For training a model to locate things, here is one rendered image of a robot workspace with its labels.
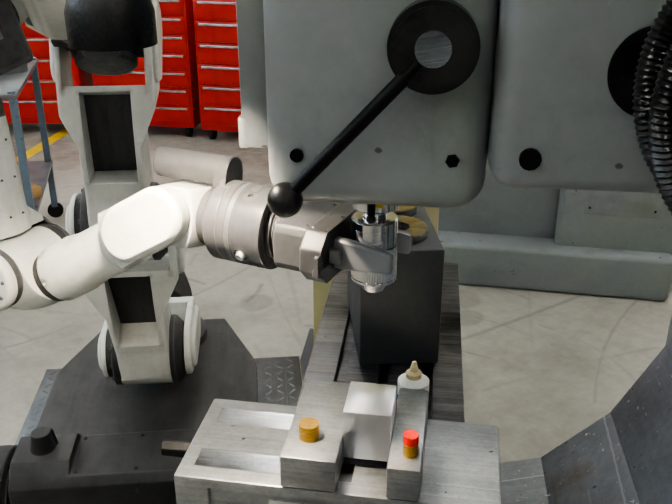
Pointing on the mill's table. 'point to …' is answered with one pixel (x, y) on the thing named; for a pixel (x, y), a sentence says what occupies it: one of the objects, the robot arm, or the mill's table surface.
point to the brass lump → (309, 429)
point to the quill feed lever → (423, 64)
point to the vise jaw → (327, 480)
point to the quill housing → (314, 23)
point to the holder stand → (403, 301)
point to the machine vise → (479, 482)
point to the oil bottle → (413, 379)
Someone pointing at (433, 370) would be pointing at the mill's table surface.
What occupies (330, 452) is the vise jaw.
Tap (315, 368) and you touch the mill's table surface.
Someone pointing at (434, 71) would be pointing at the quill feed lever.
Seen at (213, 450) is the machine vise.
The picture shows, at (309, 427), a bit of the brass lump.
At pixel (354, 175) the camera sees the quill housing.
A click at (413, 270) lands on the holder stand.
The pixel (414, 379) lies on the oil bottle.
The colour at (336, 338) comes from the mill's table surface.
